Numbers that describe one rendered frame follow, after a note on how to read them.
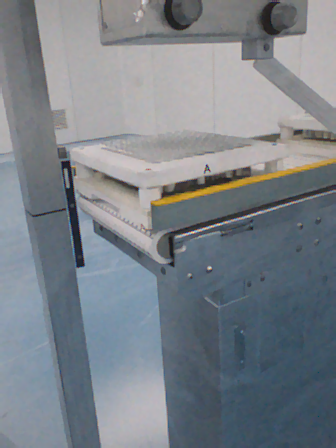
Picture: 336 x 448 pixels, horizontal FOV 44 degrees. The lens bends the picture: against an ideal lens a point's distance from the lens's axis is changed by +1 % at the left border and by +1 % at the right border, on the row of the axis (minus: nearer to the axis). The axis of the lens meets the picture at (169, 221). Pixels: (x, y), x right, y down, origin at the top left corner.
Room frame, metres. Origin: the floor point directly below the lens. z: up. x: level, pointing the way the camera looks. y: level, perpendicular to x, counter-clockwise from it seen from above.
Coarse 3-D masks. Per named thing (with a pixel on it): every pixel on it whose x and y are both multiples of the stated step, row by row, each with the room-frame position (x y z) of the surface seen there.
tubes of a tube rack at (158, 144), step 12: (180, 132) 0.71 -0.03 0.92; (192, 132) 0.70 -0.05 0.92; (120, 144) 0.64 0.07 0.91; (132, 144) 0.62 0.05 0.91; (144, 144) 0.62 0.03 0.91; (156, 144) 0.62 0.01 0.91; (168, 144) 0.60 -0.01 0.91; (180, 144) 0.59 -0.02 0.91; (192, 144) 0.59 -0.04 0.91; (204, 144) 0.58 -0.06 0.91
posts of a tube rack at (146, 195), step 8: (280, 160) 0.59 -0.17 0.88; (80, 168) 0.65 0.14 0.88; (88, 168) 0.66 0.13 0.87; (264, 168) 0.60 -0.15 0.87; (272, 168) 0.59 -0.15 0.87; (280, 168) 0.59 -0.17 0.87; (80, 176) 0.66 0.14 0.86; (88, 176) 0.66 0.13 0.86; (144, 192) 0.47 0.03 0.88; (152, 192) 0.47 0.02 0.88; (160, 192) 0.48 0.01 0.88; (144, 200) 0.48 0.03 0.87; (152, 200) 0.47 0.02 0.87; (144, 208) 0.48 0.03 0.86
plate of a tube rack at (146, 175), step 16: (256, 144) 0.61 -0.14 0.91; (272, 144) 0.60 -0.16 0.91; (288, 144) 0.59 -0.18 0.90; (80, 160) 0.63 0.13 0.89; (96, 160) 0.58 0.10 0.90; (112, 160) 0.56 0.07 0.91; (128, 160) 0.55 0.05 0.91; (144, 160) 0.54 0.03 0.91; (176, 160) 0.53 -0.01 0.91; (192, 160) 0.52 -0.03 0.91; (208, 160) 0.52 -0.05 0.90; (224, 160) 0.53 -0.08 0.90; (240, 160) 0.54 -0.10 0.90; (256, 160) 0.56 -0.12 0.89; (272, 160) 0.58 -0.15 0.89; (112, 176) 0.54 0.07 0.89; (128, 176) 0.50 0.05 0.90; (144, 176) 0.47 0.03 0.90; (160, 176) 0.48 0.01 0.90; (176, 176) 0.49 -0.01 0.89; (192, 176) 0.50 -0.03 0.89
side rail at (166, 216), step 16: (288, 176) 0.56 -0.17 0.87; (304, 176) 0.58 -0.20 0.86; (320, 176) 0.60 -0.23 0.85; (224, 192) 0.50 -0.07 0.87; (240, 192) 0.52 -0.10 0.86; (256, 192) 0.53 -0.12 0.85; (272, 192) 0.55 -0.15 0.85; (288, 192) 0.56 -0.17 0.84; (160, 208) 0.46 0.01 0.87; (176, 208) 0.47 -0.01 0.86; (192, 208) 0.48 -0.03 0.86; (208, 208) 0.49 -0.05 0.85; (224, 208) 0.50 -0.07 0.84; (160, 224) 0.45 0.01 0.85; (176, 224) 0.47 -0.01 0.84
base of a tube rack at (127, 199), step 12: (252, 168) 0.65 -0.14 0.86; (84, 180) 0.64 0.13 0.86; (96, 180) 0.64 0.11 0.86; (108, 180) 0.63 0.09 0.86; (84, 192) 0.63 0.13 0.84; (96, 192) 0.59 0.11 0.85; (108, 192) 0.56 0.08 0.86; (120, 192) 0.56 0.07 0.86; (132, 192) 0.55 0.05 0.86; (120, 204) 0.52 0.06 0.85; (132, 204) 0.50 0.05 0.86; (132, 216) 0.50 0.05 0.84; (144, 216) 0.47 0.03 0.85
